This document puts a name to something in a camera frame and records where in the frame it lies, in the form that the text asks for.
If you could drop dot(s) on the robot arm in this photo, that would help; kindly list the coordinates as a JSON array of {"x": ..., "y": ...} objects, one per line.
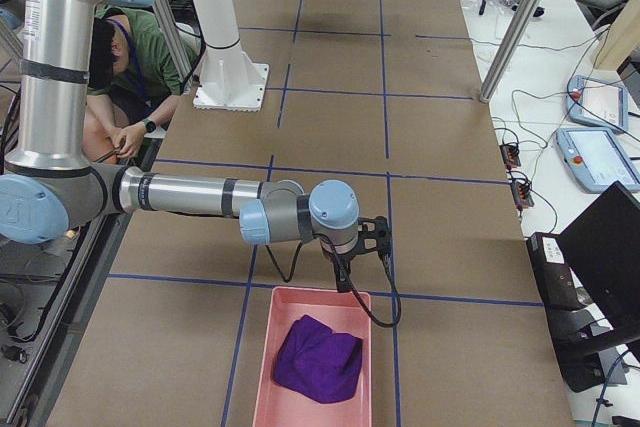
[{"x": 49, "y": 186}]

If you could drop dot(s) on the teach pendant far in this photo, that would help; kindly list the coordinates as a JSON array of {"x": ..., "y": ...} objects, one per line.
[{"x": 598, "y": 103}]

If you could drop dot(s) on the black box device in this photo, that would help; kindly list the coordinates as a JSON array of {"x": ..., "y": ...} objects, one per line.
[{"x": 552, "y": 273}]

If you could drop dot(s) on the orange connector block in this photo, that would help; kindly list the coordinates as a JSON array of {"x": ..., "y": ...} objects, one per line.
[
  {"x": 521, "y": 192},
  {"x": 510, "y": 155}
]

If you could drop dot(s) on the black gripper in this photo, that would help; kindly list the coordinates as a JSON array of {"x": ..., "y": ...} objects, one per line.
[{"x": 340, "y": 262}]

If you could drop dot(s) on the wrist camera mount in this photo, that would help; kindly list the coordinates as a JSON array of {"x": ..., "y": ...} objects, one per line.
[{"x": 374, "y": 236}]

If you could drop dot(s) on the black monitor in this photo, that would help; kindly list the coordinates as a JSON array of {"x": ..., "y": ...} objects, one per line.
[{"x": 601, "y": 246}]

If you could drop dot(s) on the teach pendant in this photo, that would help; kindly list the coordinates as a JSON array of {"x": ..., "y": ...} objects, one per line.
[
  {"x": 598, "y": 103},
  {"x": 596, "y": 158}
]

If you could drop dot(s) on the teach pendant near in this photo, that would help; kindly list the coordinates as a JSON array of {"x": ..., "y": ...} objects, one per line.
[{"x": 596, "y": 158}]

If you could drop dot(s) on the pink plastic bin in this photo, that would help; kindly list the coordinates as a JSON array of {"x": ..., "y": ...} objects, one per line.
[{"x": 279, "y": 406}]

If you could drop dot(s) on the aluminium frame post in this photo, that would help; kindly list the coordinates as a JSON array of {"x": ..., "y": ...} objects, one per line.
[{"x": 507, "y": 48}]

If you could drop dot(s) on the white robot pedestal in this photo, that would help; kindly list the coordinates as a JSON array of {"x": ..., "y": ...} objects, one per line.
[{"x": 228, "y": 78}]

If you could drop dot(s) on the person in green shirt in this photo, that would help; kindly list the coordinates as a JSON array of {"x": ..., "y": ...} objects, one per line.
[{"x": 134, "y": 85}]

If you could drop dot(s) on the purple cloth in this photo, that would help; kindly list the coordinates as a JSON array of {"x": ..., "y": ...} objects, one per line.
[{"x": 319, "y": 363}]

